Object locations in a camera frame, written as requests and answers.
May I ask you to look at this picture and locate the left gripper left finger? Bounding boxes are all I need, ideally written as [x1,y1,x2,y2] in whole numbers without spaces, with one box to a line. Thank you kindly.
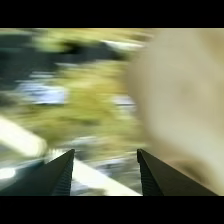
[0,148,76,197]

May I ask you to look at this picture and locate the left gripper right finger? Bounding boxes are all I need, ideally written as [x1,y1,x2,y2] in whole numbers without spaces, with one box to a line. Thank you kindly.
[136,148,218,197]

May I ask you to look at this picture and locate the brown trousers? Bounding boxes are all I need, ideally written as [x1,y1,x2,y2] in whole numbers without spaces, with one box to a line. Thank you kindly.
[125,28,224,197]

